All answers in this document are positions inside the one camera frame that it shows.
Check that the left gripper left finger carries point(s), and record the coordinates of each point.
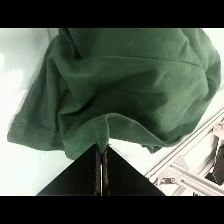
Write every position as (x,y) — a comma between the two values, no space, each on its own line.
(78,176)

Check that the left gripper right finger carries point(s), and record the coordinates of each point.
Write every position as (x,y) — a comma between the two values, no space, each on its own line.
(128,176)

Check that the dark green T-shirt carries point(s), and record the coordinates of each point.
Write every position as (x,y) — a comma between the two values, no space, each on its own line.
(133,83)

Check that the silver frame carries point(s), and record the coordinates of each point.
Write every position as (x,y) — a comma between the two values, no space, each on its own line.
(186,173)

